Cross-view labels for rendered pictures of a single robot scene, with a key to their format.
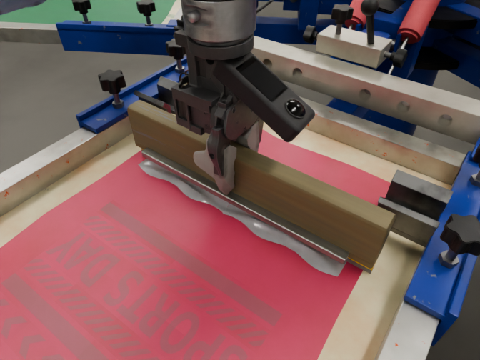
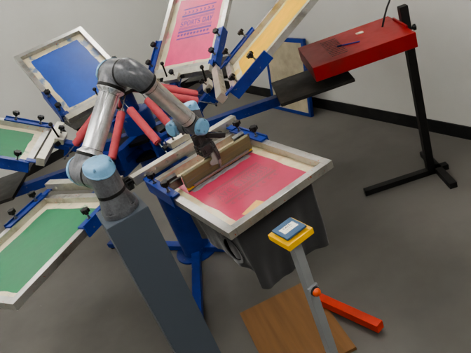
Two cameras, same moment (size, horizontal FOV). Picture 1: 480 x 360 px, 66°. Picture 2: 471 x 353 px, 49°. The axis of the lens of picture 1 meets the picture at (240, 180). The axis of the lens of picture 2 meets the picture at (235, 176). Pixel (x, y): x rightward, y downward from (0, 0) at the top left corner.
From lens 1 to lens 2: 2.31 m
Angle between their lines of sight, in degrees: 50
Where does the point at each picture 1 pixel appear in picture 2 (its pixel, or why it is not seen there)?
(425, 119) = not seen: hidden behind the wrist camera
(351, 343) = (265, 153)
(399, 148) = (220, 142)
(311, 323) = (259, 158)
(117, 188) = (202, 193)
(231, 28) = not seen: hidden behind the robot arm
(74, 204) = (205, 199)
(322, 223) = (240, 148)
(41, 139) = not seen: outside the picture
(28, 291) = (231, 199)
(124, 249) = (226, 187)
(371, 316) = (261, 151)
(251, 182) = (223, 157)
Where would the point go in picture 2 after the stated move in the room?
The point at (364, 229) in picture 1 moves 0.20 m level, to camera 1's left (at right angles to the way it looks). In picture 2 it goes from (245, 140) to (233, 161)
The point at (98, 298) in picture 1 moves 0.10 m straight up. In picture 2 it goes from (239, 188) to (232, 169)
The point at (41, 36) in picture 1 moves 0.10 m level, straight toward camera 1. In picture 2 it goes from (78, 239) to (98, 232)
